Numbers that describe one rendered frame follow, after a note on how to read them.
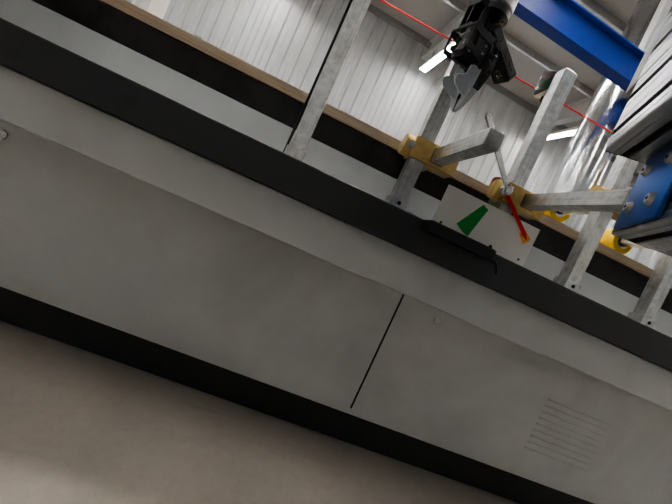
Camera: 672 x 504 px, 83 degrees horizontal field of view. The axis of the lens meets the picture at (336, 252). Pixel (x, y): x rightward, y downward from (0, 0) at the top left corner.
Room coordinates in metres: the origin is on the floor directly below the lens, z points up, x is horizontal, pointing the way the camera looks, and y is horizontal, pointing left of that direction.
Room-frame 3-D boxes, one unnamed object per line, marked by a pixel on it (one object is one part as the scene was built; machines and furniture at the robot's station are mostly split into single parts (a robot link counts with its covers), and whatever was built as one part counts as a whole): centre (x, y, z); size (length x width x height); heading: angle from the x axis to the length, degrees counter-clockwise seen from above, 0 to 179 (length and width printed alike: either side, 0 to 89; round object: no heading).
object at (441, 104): (0.90, -0.08, 0.91); 0.03 x 0.03 x 0.48; 9
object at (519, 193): (0.95, -0.35, 0.85); 0.13 x 0.06 x 0.05; 99
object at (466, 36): (0.81, -0.09, 1.08); 0.09 x 0.08 x 0.12; 119
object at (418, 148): (0.90, -0.10, 0.84); 0.13 x 0.06 x 0.05; 99
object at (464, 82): (0.80, -0.10, 0.97); 0.06 x 0.03 x 0.09; 119
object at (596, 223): (0.98, -0.58, 0.87); 0.03 x 0.03 x 0.48; 9
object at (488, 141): (0.86, -0.13, 0.84); 0.43 x 0.03 x 0.04; 9
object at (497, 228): (0.91, -0.30, 0.75); 0.26 x 0.01 x 0.10; 99
